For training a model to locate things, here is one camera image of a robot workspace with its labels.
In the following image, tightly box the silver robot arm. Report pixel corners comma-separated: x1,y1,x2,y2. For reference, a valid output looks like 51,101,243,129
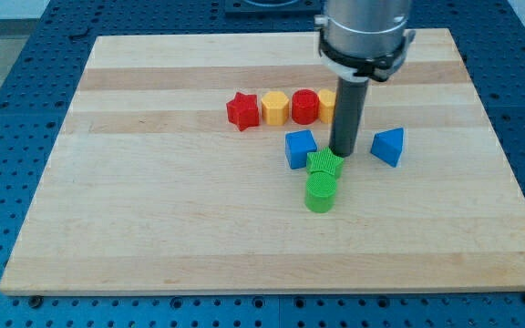
314,0,416,82

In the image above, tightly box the blue triangle block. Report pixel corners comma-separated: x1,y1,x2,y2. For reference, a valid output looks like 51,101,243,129
370,128,405,168

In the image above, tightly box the blue cube block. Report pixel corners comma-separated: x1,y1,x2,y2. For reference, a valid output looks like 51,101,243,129
284,129,317,169

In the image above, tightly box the red star block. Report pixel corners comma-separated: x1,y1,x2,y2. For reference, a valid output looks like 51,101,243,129
226,92,260,131

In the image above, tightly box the green star block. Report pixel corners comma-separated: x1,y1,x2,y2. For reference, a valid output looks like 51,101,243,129
306,148,345,179

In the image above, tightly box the yellow hexagon block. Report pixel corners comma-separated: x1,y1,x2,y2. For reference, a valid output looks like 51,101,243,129
261,91,290,126

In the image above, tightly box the green cylinder block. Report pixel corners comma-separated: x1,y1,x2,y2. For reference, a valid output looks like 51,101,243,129
304,172,337,213

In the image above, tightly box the wooden board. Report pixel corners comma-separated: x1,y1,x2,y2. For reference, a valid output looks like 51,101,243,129
0,29,525,296

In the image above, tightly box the red cylinder block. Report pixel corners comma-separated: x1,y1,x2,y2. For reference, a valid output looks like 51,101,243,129
292,89,319,125

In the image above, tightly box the yellow block behind rod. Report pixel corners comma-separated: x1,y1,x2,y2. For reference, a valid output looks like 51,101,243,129
317,89,336,124

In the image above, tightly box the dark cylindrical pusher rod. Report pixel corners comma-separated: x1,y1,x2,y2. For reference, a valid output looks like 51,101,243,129
329,78,369,158

